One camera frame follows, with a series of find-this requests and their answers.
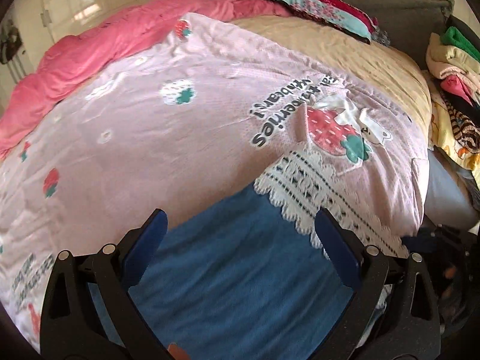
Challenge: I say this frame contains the pile of folded clothes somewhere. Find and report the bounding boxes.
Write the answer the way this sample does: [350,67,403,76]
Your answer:
[425,26,480,189]

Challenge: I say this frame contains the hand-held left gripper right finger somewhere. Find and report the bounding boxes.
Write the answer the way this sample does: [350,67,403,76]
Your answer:
[300,208,441,360]

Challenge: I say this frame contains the person's left hand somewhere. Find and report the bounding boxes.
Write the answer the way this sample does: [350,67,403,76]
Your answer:
[167,343,190,360]

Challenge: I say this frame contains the floral patterned pillow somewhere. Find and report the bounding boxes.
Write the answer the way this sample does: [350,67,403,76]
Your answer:
[257,0,380,44]

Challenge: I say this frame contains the pink fleece blanket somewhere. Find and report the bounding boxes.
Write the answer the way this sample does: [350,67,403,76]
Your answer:
[0,0,294,160]

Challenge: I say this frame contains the dark hanging bags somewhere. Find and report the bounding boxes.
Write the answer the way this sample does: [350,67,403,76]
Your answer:
[0,20,25,65]

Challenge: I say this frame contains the light blue cloth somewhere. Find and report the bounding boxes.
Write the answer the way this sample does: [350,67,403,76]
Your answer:
[424,149,479,230]

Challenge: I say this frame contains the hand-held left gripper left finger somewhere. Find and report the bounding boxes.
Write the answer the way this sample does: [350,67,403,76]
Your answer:
[39,208,188,360]

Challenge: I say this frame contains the pink strawberry print quilt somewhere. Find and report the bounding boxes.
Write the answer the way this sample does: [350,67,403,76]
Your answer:
[0,12,430,346]

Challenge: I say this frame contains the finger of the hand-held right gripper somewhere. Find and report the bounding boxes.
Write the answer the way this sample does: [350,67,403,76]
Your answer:
[403,232,442,259]

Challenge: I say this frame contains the blue denim pants lace hem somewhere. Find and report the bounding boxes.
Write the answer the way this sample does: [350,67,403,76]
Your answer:
[86,148,410,360]

